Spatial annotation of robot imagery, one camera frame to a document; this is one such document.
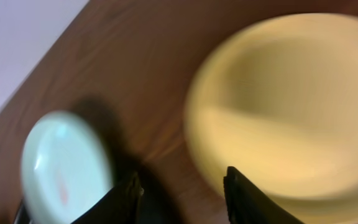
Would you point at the large light green plate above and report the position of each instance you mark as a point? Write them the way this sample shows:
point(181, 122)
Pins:
point(65, 168)

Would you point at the yellow plate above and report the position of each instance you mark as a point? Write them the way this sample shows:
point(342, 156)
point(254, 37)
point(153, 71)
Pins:
point(279, 102)

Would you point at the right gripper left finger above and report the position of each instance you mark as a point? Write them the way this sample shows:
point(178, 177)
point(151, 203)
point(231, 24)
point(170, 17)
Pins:
point(119, 206)

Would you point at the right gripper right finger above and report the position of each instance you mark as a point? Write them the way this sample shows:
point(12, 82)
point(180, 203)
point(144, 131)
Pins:
point(246, 204)

